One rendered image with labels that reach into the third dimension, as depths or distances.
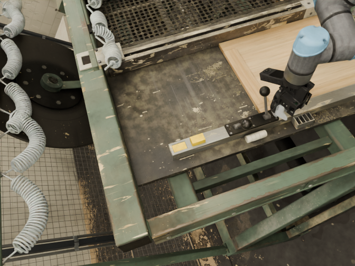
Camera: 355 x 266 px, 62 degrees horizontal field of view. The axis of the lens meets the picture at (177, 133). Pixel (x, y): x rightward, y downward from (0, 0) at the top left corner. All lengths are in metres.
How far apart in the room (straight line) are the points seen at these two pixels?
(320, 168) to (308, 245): 1.60
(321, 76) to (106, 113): 0.89
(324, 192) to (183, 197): 0.82
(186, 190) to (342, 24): 0.69
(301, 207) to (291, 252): 1.05
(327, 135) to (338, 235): 1.33
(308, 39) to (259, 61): 0.60
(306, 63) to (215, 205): 0.50
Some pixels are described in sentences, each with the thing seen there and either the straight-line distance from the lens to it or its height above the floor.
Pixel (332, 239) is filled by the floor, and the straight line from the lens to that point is 2.56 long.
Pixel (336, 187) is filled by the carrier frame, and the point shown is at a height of 0.79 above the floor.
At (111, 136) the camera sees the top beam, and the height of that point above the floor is 1.82.
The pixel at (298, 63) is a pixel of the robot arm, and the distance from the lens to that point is 0.85.
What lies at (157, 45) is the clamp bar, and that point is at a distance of 1.37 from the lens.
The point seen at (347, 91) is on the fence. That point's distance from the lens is 1.34.
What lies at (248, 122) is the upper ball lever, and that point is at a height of 1.52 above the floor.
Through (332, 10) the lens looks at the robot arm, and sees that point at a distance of 0.92.
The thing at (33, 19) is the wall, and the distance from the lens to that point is 7.13.
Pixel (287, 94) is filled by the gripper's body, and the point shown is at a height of 1.49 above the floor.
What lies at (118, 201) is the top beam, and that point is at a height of 1.85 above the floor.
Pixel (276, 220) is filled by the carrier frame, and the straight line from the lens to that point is 1.81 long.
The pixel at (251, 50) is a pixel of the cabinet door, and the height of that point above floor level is 1.24.
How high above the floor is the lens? 2.30
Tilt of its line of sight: 39 degrees down
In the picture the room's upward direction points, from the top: 83 degrees counter-clockwise
